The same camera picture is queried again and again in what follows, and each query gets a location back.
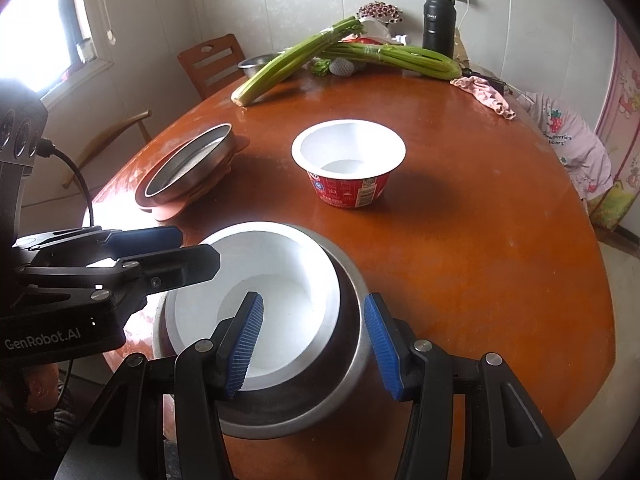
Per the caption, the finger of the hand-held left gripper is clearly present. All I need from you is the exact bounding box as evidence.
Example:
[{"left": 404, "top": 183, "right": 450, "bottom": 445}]
[
  {"left": 12, "top": 226, "right": 184, "bottom": 267},
  {"left": 17, "top": 244, "right": 221, "bottom": 306}
]

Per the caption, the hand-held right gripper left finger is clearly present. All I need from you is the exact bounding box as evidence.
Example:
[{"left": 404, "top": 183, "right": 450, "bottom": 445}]
[{"left": 52, "top": 291, "right": 265, "bottom": 480}]

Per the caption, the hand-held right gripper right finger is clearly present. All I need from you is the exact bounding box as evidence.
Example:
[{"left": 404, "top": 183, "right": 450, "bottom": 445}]
[{"left": 364, "top": 292, "right": 576, "bottom": 480}]

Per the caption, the steel bowl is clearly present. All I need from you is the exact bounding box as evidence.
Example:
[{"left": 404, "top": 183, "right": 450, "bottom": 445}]
[{"left": 155, "top": 227, "right": 373, "bottom": 440}]

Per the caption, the white paper bowl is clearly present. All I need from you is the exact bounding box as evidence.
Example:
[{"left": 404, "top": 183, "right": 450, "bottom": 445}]
[{"left": 165, "top": 221, "right": 343, "bottom": 392}]

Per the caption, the small steel plate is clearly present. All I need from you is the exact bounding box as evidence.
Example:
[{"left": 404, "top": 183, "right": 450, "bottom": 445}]
[{"left": 145, "top": 123, "right": 236, "bottom": 205}]

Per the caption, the person's left forearm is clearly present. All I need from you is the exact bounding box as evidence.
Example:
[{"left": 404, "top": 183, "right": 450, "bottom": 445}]
[{"left": 0, "top": 390, "right": 108, "bottom": 480}]

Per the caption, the person's left hand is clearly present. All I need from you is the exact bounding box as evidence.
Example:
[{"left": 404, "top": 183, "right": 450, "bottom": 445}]
[{"left": 22, "top": 362, "right": 68, "bottom": 413}]

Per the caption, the red instant noodle bowl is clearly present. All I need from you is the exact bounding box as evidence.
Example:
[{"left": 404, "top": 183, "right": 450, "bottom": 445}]
[{"left": 291, "top": 119, "right": 406, "bottom": 210}]

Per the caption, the red-brown wooden chair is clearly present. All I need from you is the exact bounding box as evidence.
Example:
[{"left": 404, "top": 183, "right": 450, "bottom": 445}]
[{"left": 177, "top": 34, "right": 246, "bottom": 101}]

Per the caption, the steel basin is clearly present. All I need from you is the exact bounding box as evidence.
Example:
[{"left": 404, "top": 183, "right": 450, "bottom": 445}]
[{"left": 237, "top": 52, "right": 288, "bottom": 80}]

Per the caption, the celery bunch with root end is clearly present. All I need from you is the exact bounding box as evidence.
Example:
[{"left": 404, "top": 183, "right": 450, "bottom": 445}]
[{"left": 231, "top": 16, "right": 366, "bottom": 107}]

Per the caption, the window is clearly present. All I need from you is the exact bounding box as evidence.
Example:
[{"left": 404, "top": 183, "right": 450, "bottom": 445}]
[{"left": 0, "top": 0, "right": 116, "bottom": 106}]

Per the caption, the pink cloth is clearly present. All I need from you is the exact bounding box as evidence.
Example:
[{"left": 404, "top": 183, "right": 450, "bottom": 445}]
[{"left": 450, "top": 75, "right": 517, "bottom": 121}]

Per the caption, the pink strawberry print garment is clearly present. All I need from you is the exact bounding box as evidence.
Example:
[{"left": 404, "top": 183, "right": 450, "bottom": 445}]
[{"left": 525, "top": 91, "right": 615, "bottom": 201}]

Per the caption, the slim celery bunch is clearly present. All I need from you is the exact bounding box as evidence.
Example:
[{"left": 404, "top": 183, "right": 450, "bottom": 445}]
[{"left": 320, "top": 42, "right": 462, "bottom": 81}]

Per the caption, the white plastic bag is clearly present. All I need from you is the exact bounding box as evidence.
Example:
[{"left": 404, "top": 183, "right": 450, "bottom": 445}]
[{"left": 357, "top": 16, "right": 408, "bottom": 45}]

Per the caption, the black thermos flask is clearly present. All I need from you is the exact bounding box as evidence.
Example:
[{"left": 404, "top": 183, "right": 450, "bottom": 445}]
[{"left": 422, "top": 0, "right": 456, "bottom": 60}]

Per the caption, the pink cartoon printed panel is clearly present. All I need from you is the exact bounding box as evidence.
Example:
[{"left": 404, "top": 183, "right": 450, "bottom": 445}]
[{"left": 592, "top": 22, "right": 640, "bottom": 231}]

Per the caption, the black cable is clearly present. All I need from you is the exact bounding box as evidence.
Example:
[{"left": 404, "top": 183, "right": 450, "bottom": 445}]
[{"left": 37, "top": 140, "right": 97, "bottom": 227}]

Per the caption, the white pull cord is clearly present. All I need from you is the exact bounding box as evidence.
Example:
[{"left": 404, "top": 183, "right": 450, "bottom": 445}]
[{"left": 95, "top": 0, "right": 117, "bottom": 45}]

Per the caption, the white charger cable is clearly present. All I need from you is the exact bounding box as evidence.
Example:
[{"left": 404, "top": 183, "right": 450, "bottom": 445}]
[{"left": 454, "top": 0, "right": 472, "bottom": 53}]

